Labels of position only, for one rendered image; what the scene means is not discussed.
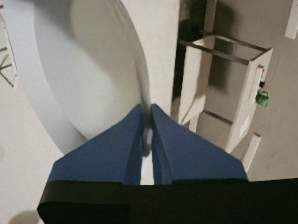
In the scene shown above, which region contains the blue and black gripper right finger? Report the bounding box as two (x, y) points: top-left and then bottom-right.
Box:
(151, 103), (249, 185)

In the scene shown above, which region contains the white wire dish rack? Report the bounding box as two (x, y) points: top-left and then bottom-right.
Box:
(0, 14), (18, 89)

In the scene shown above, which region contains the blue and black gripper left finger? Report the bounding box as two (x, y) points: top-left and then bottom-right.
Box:
(45, 103), (143, 185)

